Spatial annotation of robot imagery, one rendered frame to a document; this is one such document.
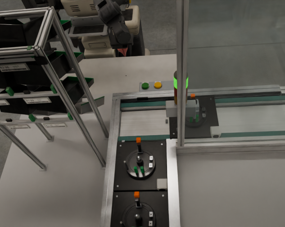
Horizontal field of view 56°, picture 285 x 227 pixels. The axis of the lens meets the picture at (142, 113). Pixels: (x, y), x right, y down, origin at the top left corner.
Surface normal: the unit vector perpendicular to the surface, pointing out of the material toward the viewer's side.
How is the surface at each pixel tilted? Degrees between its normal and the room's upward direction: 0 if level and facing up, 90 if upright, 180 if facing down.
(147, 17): 0
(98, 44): 98
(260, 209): 0
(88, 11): 98
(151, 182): 0
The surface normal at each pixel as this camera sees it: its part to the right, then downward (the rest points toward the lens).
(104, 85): -0.11, -0.55
